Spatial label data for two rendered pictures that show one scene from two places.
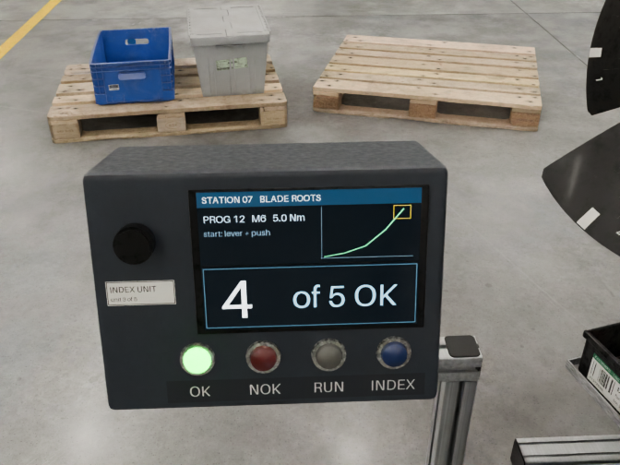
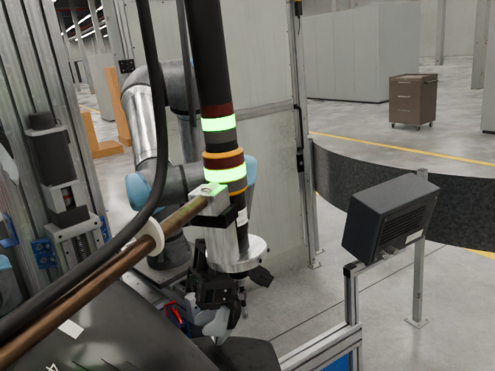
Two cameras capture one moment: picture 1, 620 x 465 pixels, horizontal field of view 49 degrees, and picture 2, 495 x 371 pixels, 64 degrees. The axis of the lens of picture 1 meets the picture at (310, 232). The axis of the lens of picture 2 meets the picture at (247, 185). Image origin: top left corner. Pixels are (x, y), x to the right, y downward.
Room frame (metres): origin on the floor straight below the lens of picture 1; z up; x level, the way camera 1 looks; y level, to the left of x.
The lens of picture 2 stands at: (1.22, -0.81, 1.68)
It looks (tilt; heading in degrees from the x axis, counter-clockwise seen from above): 19 degrees down; 153
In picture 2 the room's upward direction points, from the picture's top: 7 degrees counter-clockwise
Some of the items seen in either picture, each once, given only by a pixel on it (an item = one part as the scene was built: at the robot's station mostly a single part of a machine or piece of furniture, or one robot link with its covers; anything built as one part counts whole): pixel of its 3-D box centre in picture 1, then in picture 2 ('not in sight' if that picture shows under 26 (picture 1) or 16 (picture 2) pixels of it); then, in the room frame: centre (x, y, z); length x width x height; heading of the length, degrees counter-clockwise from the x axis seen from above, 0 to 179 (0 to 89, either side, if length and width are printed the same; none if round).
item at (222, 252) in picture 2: not in sight; (227, 221); (0.86, -0.66, 1.50); 0.09 x 0.07 x 0.10; 128
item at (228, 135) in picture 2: not in sight; (219, 134); (0.85, -0.65, 1.60); 0.03 x 0.03 x 0.01
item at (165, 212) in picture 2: not in sight; (163, 212); (0.04, -0.53, 1.20); 0.13 x 0.12 x 0.14; 77
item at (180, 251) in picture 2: not in sight; (167, 244); (0.04, -0.54, 1.09); 0.15 x 0.15 x 0.10
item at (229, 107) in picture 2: not in sight; (216, 108); (0.85, -0.65, 1.62); 0.03 x 0.03 x 0.01
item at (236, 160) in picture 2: not in sight; (223, 157); (0.85, -0.65, 1.57); 0.04 x 0.04 x 0.01
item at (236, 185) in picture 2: not in sight; (226, 181); (0.85, -0.65, 1.54); 0.04 x 0.04 x 0.01
